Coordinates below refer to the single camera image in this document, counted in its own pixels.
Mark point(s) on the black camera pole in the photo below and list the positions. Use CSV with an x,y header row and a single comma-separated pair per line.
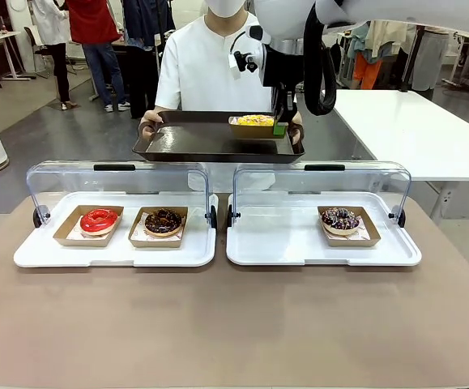
x,y
410,69

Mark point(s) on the chocolate sprinkled donut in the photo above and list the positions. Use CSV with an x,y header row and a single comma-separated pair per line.
x,y
351,242

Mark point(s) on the person right hand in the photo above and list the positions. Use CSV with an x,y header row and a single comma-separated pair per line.
x,y
149,121

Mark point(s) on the clear plastic hinged cover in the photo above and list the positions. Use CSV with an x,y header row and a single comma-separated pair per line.
x,y
116,180
319,180

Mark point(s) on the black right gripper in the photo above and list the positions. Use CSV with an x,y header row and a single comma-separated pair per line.
x,y
282,65

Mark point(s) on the bystander in red sweater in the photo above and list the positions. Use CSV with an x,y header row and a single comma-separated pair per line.
x,y
92,24

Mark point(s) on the person right forearm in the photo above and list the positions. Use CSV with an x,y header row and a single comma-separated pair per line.
x,y
161,110

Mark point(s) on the person in white shirt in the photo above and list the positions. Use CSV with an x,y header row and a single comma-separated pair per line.
x,y
201,61

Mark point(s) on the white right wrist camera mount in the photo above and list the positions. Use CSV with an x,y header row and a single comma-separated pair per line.
x,y
244,58

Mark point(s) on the bystander in white coat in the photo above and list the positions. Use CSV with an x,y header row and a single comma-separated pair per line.
x,y
52,24

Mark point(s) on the white face mask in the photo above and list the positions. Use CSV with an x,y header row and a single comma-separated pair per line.
x,y
226,8

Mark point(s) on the bystander in grey skirt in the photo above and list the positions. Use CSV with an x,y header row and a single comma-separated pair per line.
x,y
432,56

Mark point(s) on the dark donut with coloured sprinkles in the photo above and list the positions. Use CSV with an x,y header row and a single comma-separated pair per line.
x,y
339,227

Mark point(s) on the black backpack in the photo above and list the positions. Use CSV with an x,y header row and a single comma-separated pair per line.
x,y
338,58

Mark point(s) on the white side table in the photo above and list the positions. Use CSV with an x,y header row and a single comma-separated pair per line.
x,y
412,129

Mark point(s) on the bystander in orange shorts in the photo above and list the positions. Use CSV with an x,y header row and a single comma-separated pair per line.
x,y
369,65

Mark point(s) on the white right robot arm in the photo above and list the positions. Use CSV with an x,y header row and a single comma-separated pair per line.
x,y
380,12

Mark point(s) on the brown cardboard donut box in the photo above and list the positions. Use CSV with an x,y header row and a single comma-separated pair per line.
x,y
250,131

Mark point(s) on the yellow sprinkled donut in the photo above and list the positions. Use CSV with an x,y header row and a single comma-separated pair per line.
x,y
254,120

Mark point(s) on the person left hand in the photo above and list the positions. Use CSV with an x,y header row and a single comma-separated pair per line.
x,y
297,131

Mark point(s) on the dark brown serving tray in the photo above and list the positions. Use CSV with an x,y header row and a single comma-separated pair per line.
x,y
193,142

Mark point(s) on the chocolate glazed donut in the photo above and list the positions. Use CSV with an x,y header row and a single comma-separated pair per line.
x,y
162,223

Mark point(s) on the white plastic display tray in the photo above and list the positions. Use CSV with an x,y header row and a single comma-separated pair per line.
x,y
169,257
282,243

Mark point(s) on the dark office chair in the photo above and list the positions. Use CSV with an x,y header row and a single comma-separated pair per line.
x,y
35,44

